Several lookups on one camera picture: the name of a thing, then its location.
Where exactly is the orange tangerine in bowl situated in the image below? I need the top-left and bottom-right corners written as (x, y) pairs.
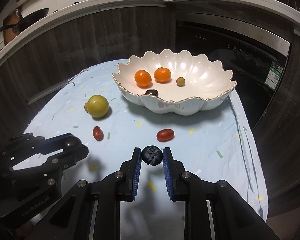
top-left (154, 67), bottom-right (171, 83)

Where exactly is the white scalloped fruit bowl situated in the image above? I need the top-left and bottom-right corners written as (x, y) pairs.
top-left (112, 49), bottom-right (237, 116)

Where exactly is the small tan longan in bowl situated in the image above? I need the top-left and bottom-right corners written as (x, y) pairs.
top-left (176, 77), bottom-right (185, 87)

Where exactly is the small tan longan on cloth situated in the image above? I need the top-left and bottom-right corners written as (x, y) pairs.
top-left (84, 102), bottom-right (89, 113)

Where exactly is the large yellow-green citrus fruit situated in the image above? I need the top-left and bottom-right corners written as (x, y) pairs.
top-left (87, 95), bottom-right (109, 118)

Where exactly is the black wok pan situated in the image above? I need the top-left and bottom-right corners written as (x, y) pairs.
top-left (0, 8), bottom-right (49, 35)

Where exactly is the light blue patterned cloth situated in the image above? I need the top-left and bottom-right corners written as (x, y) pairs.
top-left (13, 59), bottom-right (269, 240)

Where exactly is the dark blueberry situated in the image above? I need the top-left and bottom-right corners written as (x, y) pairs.
top-left (141, 145), bottom-right (163, 166)

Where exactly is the built-in black dishwasher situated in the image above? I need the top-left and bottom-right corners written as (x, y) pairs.
top-left (175, 12), bottom-right (290, 127)

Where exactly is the red cherry tomato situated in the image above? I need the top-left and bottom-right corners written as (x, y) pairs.
top-left (93, 126), bottom-right (104, 141)
top-left (157, 128), bottom-right (174, 142)

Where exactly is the orange tangerine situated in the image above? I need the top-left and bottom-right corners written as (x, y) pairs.
top-left (154, 67), bottom-right (171, 83)
top-left (134, 70), bottom-right (152, 88)

